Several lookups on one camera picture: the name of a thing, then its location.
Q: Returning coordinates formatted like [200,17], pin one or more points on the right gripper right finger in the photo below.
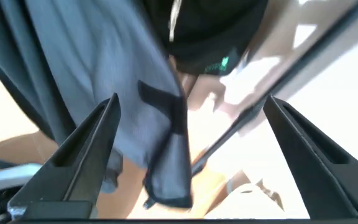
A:
[309,174]

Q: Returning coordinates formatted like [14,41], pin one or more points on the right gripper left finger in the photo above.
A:
[79,177]

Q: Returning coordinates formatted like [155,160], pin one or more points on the black garment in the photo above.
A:
[89,62]

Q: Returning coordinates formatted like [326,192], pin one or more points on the black shorts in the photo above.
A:
[213,31]

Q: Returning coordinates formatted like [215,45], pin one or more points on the black clothes rack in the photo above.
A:
[291,81]

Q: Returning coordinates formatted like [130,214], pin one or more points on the white curtain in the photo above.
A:
[337,93]

